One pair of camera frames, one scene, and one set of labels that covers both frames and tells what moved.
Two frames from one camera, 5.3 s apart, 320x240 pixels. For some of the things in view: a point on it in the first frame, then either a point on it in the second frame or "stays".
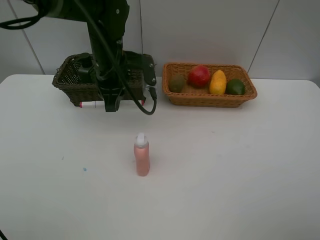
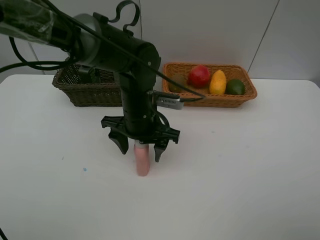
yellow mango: [218, 83] stays
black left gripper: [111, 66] -> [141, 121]
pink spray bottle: [141, 148] stays
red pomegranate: [199, 76] stays
